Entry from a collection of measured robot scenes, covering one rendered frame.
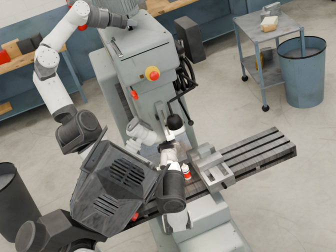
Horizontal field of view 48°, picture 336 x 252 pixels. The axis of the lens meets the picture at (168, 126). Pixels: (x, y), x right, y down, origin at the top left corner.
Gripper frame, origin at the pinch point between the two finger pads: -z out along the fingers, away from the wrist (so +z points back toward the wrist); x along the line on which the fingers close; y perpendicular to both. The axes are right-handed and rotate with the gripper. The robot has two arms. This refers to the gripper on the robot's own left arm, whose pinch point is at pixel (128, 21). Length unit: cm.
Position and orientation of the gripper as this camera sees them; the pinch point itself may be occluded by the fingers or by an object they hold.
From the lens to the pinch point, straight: 173.2
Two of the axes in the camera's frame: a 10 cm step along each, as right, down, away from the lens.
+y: 1.9, -9.3, -3.2
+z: -8.5, 0.1, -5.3
